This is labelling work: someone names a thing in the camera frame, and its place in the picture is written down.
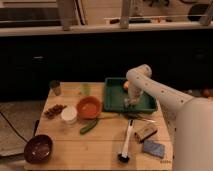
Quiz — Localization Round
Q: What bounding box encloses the orange bowl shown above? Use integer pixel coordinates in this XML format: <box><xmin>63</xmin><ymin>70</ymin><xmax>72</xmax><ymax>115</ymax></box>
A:
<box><xmin>76</xmin><ymin>96</ymin><xmax>102</xmax><ymax>119</ymax></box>

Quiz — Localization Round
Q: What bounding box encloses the white cup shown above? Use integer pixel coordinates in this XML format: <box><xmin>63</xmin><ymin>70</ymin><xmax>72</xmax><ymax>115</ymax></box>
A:
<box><xmin>61</xmin><ymin>106</ymin><xmax>77</xmax><ymax>124</ymax></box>

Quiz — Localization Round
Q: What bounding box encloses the white handled black brush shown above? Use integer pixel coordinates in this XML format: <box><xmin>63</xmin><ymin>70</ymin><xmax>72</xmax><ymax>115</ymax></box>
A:
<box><xmin>118</xmin><ymin>120</ymin><xmax>133</xmax><ymax>163</ymax></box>

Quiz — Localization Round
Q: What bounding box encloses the green plastic tray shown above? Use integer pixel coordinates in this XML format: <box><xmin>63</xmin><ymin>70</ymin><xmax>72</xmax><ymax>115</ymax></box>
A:
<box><xmin>103</xmin><ymin>77</ymin><xmax>158</xmax><ymax>114</ymax></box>

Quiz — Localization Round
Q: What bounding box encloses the dark brown bowl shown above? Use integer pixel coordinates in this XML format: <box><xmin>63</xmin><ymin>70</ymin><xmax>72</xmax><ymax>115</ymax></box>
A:
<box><xmin>24</xmin><ymin>134</ymin><xmax>53</xmax><ymax>164</ymax></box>

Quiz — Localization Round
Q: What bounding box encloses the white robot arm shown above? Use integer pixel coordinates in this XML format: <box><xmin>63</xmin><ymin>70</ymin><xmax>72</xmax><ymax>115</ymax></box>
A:
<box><xmin>126</xmin><ymin>64</ymin><xmax>213</xmax><ymax>171</ymax></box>

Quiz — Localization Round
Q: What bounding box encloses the dark metal cup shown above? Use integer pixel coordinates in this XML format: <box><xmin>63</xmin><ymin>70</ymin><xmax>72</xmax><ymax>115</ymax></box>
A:
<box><xmin>49</xmin><ymin>80</ymin><xmax>61</xmax><ymax>96</ymax></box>

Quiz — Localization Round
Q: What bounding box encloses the green translucent cup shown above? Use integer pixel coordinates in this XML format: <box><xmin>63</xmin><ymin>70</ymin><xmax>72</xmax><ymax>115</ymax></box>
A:
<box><xmin>80</xmin><ymin>83</ymin><xmax>91</xmax><ymax>96</ymax></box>

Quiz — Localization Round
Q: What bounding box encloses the green cucumber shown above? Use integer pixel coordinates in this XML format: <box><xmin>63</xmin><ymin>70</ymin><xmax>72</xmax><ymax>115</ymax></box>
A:
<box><xmin>79</xmin><ymin>119</ymin><xmax>99</xmax><ymax>135</ymax></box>

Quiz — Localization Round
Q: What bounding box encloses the blue sponge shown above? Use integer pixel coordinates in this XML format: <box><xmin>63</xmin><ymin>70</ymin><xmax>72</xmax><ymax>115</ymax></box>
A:
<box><xmin>142</xmin><ymin>140</ymin><xmax>165</xmax><ymax>159</ymax></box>

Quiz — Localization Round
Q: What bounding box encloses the orange fruit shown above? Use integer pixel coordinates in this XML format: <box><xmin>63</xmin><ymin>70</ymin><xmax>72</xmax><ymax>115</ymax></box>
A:
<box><xmin>123</xmin><ymin>81</ymin><xmax>129</xmax><ymax>91</ymax></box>

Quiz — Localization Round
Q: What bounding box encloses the brown sponge block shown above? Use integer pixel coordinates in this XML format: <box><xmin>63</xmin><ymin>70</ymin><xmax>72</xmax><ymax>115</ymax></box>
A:
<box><xmin>134</xmin><ymin>123</ymin><xmax>158</xmax><ymax>143</ymax></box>

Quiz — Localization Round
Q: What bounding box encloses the black cable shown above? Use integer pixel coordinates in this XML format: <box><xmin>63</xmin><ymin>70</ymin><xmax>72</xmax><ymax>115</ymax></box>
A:
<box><xmin>0</xmin><ymin>111</ymin><xmax>40</xmax><ymax>144</ymax></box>

